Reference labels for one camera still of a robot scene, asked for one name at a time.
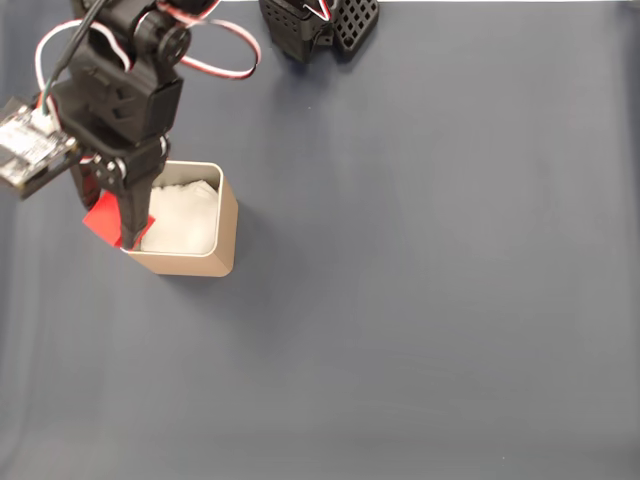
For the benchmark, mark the red cube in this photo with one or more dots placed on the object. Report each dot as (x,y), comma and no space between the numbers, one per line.
(102,220)

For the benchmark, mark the tan metal box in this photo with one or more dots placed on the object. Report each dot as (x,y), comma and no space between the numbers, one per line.
(200,265)

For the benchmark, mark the white tissue padding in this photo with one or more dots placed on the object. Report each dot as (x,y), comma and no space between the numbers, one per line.
(185,220)

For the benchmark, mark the bare camera circuit board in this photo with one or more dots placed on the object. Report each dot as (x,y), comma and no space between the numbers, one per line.
(30,145)

